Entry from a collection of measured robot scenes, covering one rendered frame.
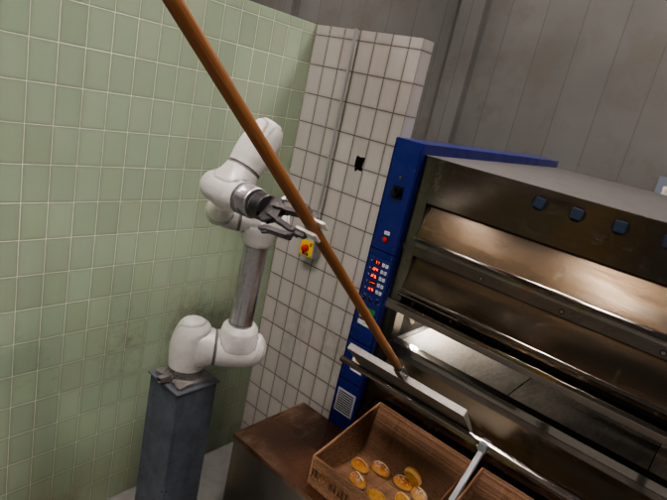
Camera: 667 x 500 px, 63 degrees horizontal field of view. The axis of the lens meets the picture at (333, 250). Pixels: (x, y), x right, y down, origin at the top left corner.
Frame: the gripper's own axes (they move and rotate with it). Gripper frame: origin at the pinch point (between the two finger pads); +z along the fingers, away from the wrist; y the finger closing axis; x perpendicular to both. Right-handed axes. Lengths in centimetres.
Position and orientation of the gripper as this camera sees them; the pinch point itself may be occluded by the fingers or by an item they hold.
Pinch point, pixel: (312, 228)
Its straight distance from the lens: 134.6
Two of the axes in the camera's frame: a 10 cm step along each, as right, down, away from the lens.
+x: -3.2, -5.4, -7.7
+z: 7.5, 3.5, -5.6
